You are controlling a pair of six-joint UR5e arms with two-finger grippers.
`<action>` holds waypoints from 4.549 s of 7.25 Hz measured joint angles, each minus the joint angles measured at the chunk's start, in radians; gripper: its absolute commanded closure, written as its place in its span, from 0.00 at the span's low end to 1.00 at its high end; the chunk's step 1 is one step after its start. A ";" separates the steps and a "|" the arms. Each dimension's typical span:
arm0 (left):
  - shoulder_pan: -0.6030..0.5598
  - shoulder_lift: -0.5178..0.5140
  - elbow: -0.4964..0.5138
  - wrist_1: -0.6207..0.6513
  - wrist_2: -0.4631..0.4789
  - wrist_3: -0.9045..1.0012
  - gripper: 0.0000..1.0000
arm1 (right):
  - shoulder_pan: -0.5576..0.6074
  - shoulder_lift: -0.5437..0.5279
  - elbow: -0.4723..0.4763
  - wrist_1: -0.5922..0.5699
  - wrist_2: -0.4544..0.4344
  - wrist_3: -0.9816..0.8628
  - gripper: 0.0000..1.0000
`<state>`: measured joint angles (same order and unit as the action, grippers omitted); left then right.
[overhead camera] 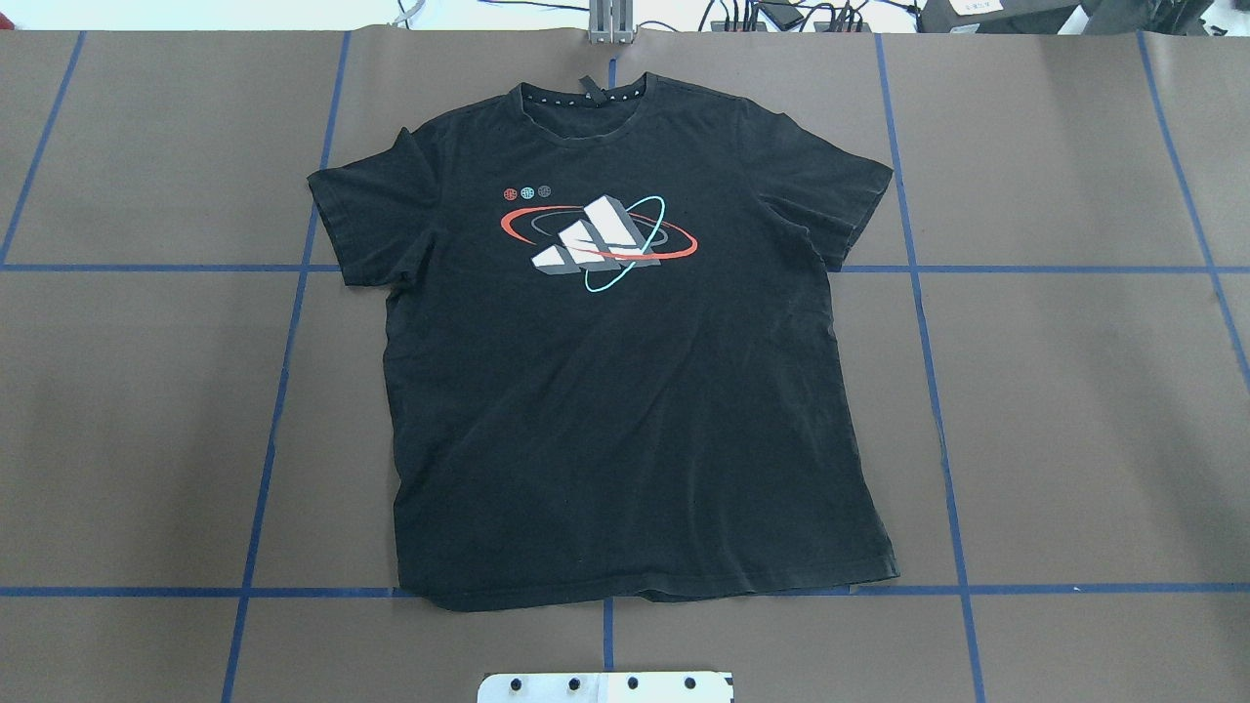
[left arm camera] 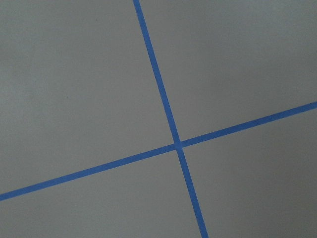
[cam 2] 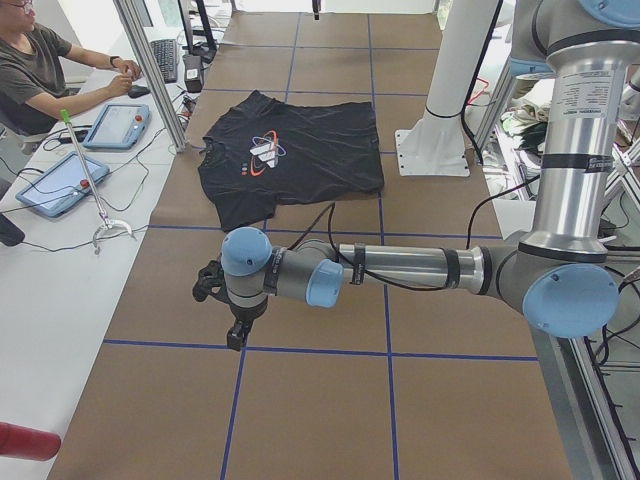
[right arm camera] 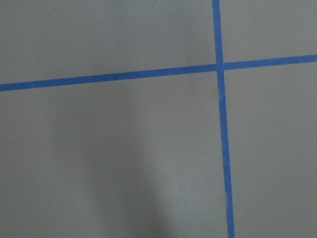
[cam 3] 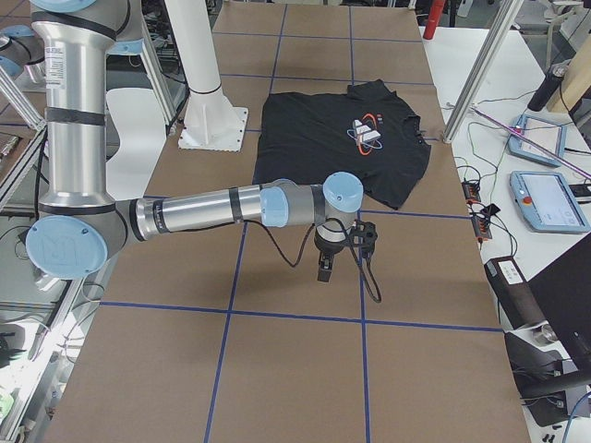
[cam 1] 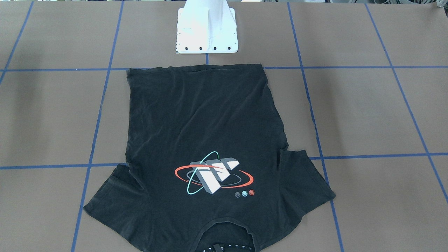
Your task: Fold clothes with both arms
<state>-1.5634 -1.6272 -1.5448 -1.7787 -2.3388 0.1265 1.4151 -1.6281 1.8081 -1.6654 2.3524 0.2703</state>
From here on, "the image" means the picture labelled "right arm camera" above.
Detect blue tape line lengthwise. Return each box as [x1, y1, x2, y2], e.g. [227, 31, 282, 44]
[212, 0, 235, 238]

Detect blue tape line crosswise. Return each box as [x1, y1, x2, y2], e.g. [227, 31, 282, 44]
[0, 55, 317, 92]

